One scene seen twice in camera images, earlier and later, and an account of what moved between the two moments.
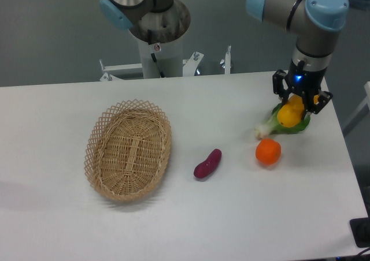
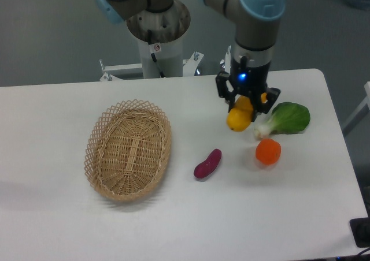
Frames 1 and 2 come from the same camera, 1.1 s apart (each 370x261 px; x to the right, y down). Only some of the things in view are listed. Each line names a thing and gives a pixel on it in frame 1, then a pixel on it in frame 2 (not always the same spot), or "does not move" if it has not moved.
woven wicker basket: (127, 149) does not move
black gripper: (307, 82) → (249, 76)
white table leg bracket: (363, 110) does not move
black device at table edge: (361, 230) does not move
